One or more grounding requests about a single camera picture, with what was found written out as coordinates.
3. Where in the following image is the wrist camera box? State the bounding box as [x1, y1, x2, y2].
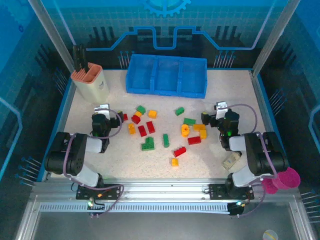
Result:
[94, 103, 111, 119]
[214, 101, 230, 119]

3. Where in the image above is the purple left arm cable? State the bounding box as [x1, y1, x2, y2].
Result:
[62, 108, 125, 219]

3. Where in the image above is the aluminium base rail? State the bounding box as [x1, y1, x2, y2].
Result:
[29, 177, 301, 202]

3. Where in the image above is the yellow rounded lego brick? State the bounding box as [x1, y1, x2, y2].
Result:
[180, 124, 191, 138]

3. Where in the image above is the black utensil handle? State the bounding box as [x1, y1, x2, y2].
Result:
[72, 45, 82, 71]
[79, 44, 90, 73]

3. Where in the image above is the beige plastic object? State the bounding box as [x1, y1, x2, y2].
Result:
[222, 152, 242, 170]

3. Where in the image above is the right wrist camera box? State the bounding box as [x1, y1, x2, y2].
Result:
[214, 101, 230, 119]

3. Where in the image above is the aluminium frame post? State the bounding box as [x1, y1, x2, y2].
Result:
[27, 0, 76, 74]
[251, 0, 301, 76]

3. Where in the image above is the cream holder with salmon rim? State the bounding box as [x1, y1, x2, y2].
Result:
[70, 62, 110, 105]

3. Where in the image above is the green L-shaped lego brick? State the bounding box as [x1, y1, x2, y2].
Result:
[141, 136, 156, 152]

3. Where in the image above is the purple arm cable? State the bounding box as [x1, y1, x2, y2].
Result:
[226, 103, 279, 219]
[62, 108, 125, 219]

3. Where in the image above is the blue table rim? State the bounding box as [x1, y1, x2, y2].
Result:
[37, 66, 291, 181]

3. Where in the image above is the slotted cable duct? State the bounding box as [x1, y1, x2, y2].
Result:
[39, 201, 232, 214]

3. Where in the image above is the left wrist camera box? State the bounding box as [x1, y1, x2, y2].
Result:
[94, 103, 111, 119]

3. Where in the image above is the red stepped lego brick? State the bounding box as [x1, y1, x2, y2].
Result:
[173, 146, 187, 158]

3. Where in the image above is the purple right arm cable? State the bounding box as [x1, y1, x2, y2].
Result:
[226, 103, 279, 219]

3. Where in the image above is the pale round ball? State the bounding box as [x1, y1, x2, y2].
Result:
[262, 229, 279, 240]

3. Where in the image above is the aluminium side rail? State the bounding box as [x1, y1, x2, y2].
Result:
[249, 70, 285, 169]

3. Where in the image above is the small magenta cup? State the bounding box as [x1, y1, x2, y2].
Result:
[261, 177, 279, 196]

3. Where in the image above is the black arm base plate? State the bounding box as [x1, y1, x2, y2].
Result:
[75, 184, 122, 201]
[209, 183, 255, 201]

